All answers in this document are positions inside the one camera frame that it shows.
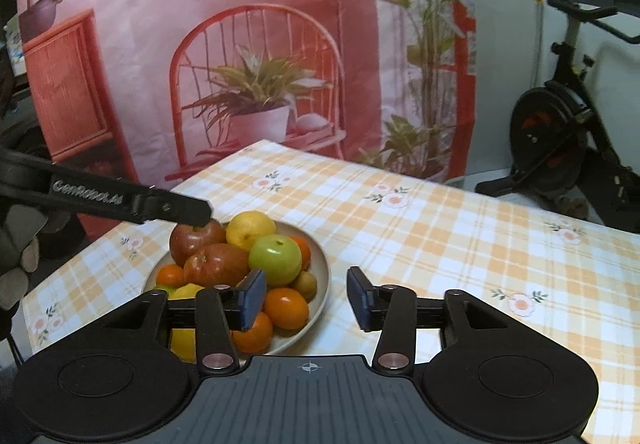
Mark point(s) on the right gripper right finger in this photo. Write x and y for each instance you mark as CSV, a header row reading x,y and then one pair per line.
x,y
388,310

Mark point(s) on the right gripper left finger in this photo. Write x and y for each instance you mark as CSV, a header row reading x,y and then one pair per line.
x,y
218,312

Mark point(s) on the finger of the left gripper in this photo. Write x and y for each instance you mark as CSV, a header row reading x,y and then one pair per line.
x,y
167,206

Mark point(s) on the large red apple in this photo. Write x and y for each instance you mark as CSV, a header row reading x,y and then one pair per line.
x,y
216,264

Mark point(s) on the dark red apple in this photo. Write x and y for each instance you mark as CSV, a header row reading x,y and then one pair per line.
x,y
185,240

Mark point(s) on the small orange mandarin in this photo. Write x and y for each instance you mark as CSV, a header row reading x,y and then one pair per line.
x,y
170,276

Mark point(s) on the yellow-green apple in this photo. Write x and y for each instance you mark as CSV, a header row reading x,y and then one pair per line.
x,y
278,257

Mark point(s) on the small brown round fruit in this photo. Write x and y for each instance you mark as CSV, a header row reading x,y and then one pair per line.
x,y
305,284

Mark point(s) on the green apple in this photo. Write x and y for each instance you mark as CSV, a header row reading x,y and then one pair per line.
x,y
166,289

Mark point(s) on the gloved left hand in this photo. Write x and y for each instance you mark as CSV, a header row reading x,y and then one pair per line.
x,y
21,226

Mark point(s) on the beige round plate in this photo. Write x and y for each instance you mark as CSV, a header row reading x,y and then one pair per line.
x,y
182,341

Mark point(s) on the printed pink backdrop cloth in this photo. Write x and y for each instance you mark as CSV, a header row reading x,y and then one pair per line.
x,y
156,90

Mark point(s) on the orange plaid tablecloth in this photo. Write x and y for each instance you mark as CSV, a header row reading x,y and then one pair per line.
x,y
576,282

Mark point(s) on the black exercise bike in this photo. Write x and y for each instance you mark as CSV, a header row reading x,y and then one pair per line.
x,y
561,151

